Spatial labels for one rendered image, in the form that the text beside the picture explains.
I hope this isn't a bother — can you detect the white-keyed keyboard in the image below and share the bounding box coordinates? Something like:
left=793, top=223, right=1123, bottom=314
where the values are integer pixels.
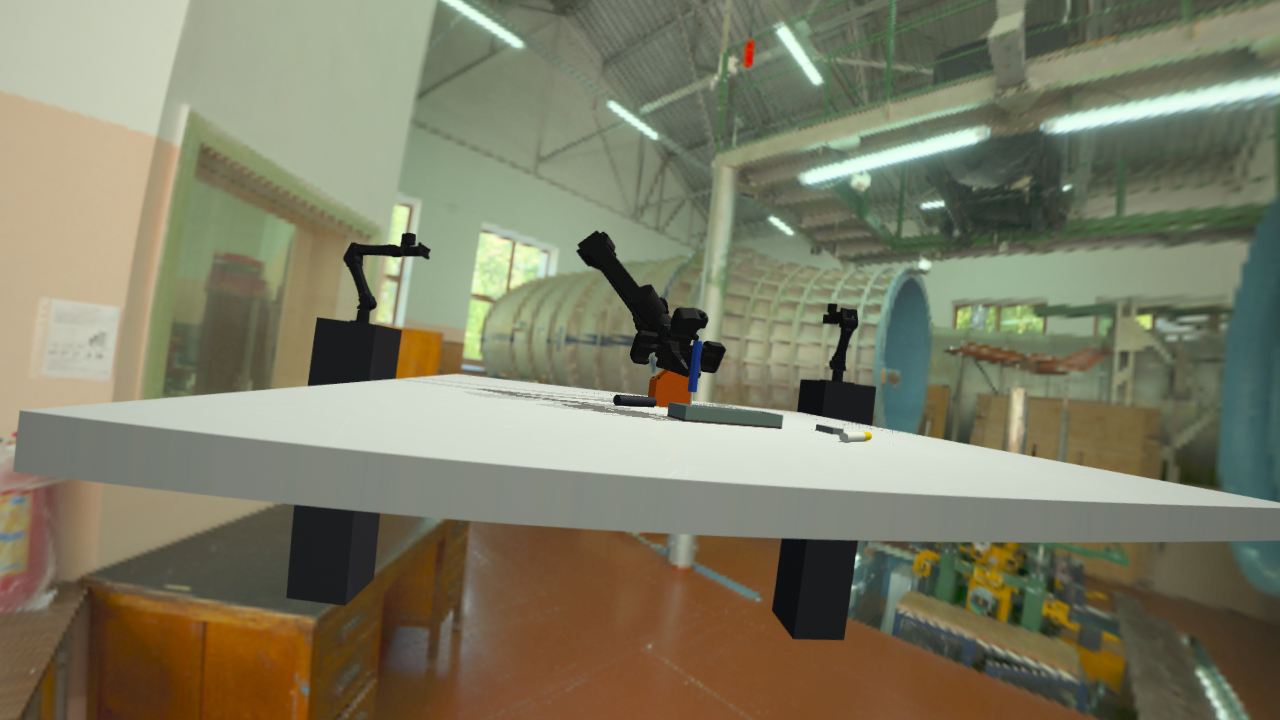
left=667, top=402, right=783, bottom=429

